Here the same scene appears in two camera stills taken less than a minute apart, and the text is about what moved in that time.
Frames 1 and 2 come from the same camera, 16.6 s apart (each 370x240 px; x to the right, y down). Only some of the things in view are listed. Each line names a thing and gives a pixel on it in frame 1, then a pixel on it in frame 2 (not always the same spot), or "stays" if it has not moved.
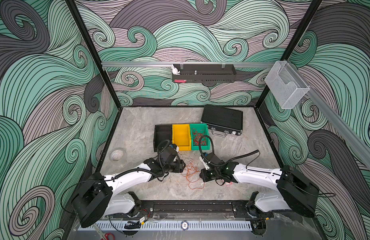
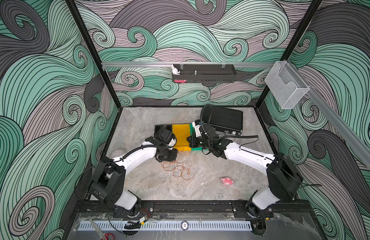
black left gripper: (179, 167) -> (172, 158)
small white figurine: (175, 70) stays
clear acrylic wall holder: (286, 85) stays
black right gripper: (203, 176) -> (192, 142)
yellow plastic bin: (181, 136) stays
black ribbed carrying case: (222, 120) stays
